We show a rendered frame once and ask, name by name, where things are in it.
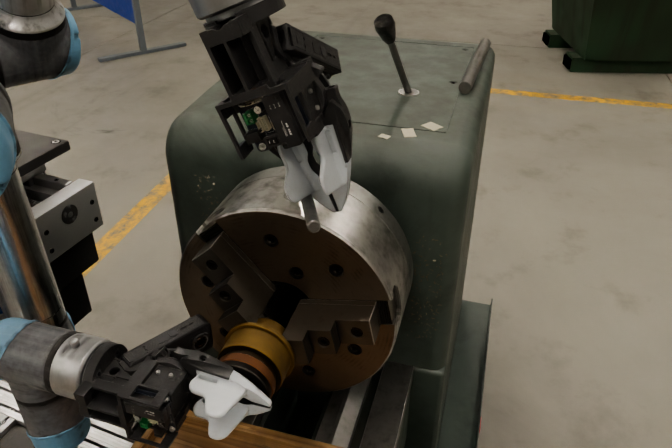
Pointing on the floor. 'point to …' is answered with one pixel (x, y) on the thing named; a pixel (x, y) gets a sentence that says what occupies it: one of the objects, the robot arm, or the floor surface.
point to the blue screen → (129, 6)
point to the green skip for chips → (612, 7)
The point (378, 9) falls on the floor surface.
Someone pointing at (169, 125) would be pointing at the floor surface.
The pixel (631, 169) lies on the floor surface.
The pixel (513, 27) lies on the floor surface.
